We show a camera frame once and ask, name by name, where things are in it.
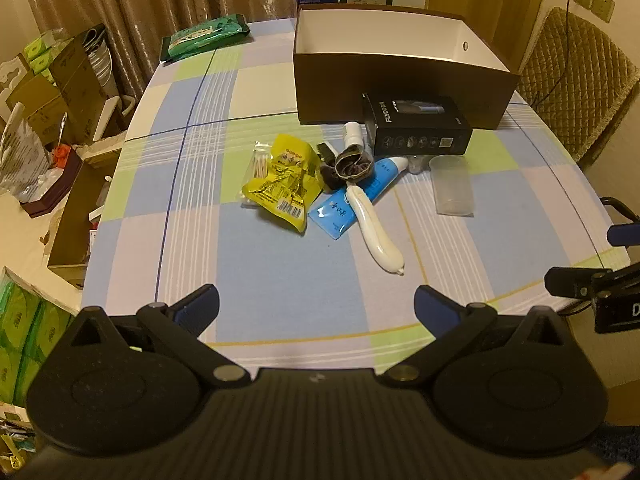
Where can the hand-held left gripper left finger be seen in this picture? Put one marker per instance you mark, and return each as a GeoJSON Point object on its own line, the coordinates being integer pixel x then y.
{"type": "Point", "coordinates": [197, 307]}

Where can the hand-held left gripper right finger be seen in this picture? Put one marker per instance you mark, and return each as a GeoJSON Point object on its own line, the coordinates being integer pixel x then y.
{"type": "Point", "coordinates": [435, 307]}

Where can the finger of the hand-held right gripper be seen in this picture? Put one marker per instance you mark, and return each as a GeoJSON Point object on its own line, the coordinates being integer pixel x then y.
{"type": "Point", "coordinates": [624, 234]}
{"type": "Point", "coordinates": [567, 281]}

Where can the white electric toothbrush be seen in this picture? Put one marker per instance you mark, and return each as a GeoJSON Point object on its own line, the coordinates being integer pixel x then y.
{"type": "Point", "coordinates": [372, 230]}

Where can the clear plastic cup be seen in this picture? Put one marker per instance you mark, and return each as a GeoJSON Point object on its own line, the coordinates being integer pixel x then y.
{"type": "Point", "coordinates": [451, 185]}

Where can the blue toothpaste tube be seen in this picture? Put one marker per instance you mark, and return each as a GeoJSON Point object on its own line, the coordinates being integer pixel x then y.
{"type": "Point", "coordinates": [332, 212]}

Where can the clear bag of cotton swabs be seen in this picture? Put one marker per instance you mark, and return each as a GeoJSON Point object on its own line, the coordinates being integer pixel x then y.
{"type": "Point", "coordinates": [260, 165]}

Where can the yellow snack packet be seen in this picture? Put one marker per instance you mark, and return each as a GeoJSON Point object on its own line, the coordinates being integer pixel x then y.
{"type": "Point", "coordinates": [287, 180]}

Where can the dark brown hair scrunchie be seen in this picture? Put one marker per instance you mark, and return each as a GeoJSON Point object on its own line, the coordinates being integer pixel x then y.
{"type": "Point", "coordinates": [352, 167]}

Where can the black product box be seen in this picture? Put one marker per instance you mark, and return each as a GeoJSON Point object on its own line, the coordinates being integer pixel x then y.
{"type": "Point", "coordinates": [425, 130]}

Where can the small dark green tube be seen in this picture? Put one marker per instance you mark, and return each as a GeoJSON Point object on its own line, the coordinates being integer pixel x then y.
{"type": "Point", "coordinates": [327, 150]}

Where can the small white bottle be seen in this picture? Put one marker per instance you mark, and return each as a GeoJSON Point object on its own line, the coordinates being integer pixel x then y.
{"type": "Point", "coordinates": [352, 135]}

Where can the brown cardboard storage box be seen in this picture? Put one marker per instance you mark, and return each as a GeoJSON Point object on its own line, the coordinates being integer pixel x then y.
{"type": "Point", "coordinates": [400, 87]}

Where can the desktop with checked tablecloth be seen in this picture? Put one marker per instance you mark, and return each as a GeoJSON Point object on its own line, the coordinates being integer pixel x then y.
{"type": "Point", "coordinates": [240, 260]}

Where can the open brown cardboard box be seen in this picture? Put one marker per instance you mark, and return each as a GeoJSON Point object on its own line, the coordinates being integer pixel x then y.
{"type": "Point", "coordinates": [70, 230]}

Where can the chair with quilted cover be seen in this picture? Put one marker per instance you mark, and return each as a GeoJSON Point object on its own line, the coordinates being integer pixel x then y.
{"type": "Point", "coordinates": [580, 85]}

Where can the stack of green tissue packs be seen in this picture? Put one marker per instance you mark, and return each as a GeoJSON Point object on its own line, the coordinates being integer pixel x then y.
{"type": "Point", "coordinates": [22, 335]}

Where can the dark red box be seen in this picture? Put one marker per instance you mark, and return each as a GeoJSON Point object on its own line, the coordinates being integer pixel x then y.
{"type": "Point", "coordinates": [52, 187]}

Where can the orange small item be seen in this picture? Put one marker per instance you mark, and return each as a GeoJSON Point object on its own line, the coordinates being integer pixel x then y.
{"type": "Point", "coordinates": [61, 154]}

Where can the white plank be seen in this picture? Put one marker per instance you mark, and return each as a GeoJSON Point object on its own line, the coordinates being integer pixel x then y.
{"type": "Point", "coordinates": [106, 116]}

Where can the clear plastic bag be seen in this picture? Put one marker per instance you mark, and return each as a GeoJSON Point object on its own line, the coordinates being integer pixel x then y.
{"type": "Point", "coordinates": [20, 152]}

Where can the closed brown cardboard box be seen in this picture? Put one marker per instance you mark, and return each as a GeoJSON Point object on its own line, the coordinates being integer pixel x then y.
{"type": "Point", "coordinates": [60, 90]}

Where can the stack of white bowls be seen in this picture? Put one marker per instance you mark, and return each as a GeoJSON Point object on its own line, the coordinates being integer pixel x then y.
{"type": "Point", "coordinates": [100, 62]}

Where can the green wet wipes pack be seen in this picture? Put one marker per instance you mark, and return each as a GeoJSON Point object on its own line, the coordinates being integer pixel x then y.
{"type": "Point", "coordinates": [205, 37]}

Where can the green tissue packs on shelf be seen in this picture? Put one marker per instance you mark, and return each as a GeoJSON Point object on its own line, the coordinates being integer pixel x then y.
{"type": "Point", "coordinates": [40, 52]}

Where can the brown curtain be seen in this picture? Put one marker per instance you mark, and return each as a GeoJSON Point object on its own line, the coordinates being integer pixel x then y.
{"type": "Point", "coordinates": [150, 5]}

